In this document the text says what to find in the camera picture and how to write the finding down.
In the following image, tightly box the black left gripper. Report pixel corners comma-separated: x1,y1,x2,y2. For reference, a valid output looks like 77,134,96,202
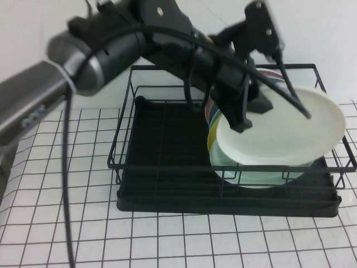
208,60,274,133

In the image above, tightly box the white black-grid tablecloth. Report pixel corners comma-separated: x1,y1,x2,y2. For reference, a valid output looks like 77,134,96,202
0,102,357,268

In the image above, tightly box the pink plate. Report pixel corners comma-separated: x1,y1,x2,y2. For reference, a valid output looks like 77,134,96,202
204,68,286,121

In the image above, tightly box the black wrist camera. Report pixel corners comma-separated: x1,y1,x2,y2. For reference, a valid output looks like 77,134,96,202
234,0,287,61

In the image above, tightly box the light green plate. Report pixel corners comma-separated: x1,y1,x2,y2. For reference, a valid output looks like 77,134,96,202
209,131,315,190

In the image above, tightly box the black wire dish rack frame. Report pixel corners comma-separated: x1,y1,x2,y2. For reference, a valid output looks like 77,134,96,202
107,63,357,200

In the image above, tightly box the yellow plate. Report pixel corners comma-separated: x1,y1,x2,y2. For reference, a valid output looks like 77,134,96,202
207,121,221,154

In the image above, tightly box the white plate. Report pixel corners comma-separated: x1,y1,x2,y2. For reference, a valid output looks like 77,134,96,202
216,87,346,165

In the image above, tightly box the long black camera cable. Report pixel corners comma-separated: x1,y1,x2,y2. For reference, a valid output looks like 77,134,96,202
62,23,313,268

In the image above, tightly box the black plastic drip tray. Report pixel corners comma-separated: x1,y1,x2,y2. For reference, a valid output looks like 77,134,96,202
115,95,342,218

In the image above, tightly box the short black cable loop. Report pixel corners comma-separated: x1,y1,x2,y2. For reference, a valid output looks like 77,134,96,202
182,55,204,112

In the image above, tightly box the teal plate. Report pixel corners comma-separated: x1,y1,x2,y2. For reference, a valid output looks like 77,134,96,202
208,79,288,128

